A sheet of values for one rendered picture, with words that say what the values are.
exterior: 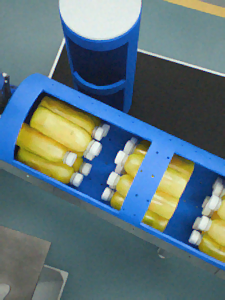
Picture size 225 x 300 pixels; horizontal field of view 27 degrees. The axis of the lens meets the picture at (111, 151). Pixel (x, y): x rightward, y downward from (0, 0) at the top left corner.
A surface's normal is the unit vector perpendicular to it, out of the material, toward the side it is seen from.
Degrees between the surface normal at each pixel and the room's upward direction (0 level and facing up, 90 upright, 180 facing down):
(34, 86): 27
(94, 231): 0
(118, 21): 0
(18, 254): 4
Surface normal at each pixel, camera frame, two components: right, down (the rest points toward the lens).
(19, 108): -0.04, -0.18
